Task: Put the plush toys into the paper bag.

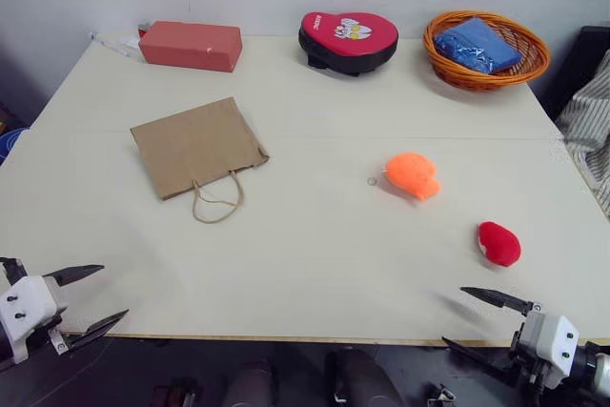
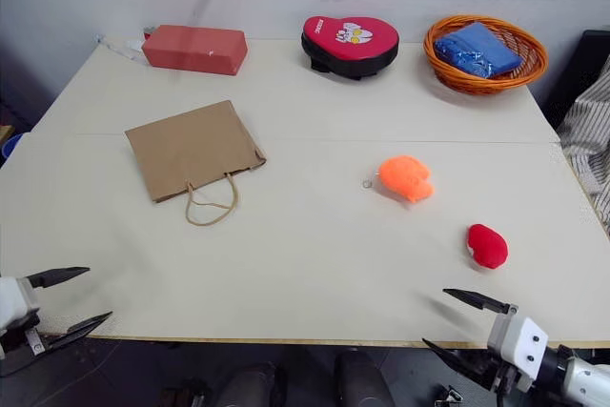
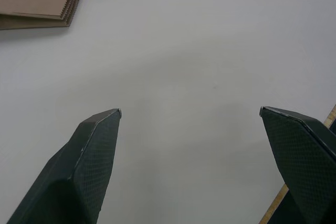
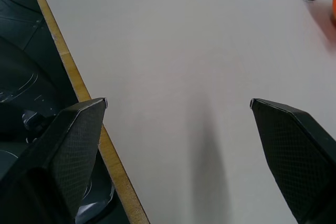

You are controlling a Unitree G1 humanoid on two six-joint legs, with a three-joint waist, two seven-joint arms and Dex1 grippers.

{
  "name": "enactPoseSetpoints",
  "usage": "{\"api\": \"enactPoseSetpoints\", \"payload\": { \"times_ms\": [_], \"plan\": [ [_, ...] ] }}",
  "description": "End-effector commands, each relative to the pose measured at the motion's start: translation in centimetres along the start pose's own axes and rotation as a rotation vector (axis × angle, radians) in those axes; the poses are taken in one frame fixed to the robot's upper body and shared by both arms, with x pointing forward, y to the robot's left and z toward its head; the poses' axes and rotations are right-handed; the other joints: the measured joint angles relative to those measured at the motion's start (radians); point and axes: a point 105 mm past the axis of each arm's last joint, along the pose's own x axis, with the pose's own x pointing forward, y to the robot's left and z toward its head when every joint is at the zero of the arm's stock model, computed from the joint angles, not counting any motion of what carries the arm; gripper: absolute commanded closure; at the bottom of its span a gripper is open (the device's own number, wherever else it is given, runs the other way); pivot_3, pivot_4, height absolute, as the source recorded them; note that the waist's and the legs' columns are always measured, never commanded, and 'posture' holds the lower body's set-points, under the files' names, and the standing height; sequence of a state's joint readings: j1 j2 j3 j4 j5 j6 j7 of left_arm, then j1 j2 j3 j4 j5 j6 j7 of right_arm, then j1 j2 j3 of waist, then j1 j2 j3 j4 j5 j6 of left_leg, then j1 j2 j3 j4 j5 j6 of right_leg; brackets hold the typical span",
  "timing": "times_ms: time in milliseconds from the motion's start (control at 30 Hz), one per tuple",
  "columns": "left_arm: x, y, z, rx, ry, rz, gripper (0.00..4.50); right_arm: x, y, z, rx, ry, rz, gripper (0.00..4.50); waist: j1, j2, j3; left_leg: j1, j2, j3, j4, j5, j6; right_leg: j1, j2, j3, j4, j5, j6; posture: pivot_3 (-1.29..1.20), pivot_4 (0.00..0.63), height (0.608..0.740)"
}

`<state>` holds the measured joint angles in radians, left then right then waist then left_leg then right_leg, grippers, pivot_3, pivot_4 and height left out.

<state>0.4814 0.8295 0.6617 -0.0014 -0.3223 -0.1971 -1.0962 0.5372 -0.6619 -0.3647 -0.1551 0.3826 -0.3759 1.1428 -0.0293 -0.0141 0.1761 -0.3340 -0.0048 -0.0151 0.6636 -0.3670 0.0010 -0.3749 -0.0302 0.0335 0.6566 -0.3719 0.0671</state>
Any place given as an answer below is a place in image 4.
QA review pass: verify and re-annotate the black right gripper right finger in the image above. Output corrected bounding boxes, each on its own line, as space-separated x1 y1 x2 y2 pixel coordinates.
249 98 336 224

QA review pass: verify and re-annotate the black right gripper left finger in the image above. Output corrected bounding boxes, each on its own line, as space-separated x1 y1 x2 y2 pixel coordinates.
0 97 109 224

